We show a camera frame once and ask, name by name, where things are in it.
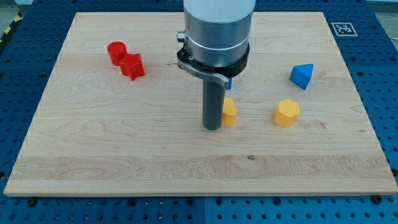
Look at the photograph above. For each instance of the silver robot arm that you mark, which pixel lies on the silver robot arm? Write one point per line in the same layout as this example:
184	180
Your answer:
216	32

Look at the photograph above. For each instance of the red star block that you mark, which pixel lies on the red star block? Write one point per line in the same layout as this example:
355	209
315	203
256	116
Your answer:
131	65

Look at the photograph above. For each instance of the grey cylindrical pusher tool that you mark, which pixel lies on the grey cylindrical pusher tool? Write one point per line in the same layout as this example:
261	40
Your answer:
213	97

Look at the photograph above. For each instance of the yellow heart block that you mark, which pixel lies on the yellow heart block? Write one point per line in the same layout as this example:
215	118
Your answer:
229	112

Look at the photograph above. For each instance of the small blue block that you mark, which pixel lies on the small blue block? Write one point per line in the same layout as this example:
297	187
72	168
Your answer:
230	84

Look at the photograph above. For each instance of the black clamp with metal lever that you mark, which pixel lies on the black clamp with metal lever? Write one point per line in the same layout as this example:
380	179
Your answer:
219	75

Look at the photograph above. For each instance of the wooden board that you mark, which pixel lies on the wooden board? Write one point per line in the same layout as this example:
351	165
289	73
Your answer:
97	133

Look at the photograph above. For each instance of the yellow hexagon block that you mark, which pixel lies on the yellow hexagon block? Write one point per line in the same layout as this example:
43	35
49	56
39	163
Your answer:
286	113

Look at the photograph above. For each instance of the red cylinder block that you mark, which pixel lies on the red cylinder block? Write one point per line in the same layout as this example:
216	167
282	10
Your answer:
116	50

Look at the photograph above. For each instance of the blue triangular block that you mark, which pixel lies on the blue triangular block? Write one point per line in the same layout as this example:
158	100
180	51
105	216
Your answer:
301	75

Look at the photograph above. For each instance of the white fiducial marker tag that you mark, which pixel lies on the white fiducial marker tag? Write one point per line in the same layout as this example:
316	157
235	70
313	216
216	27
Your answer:
344	29

